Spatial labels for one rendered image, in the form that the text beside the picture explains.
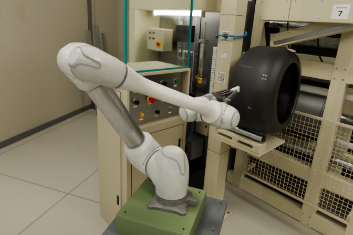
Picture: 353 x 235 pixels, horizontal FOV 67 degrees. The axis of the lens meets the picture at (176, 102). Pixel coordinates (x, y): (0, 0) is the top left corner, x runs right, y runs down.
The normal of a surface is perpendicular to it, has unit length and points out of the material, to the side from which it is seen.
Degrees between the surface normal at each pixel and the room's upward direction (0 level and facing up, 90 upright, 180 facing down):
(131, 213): 1
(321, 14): 90
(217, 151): 90
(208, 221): 0
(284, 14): 90
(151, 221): 1
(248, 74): 63
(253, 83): 73
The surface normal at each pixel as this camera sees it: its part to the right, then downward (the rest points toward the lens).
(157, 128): 0.68, 0.25
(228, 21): -0.73, 0.16
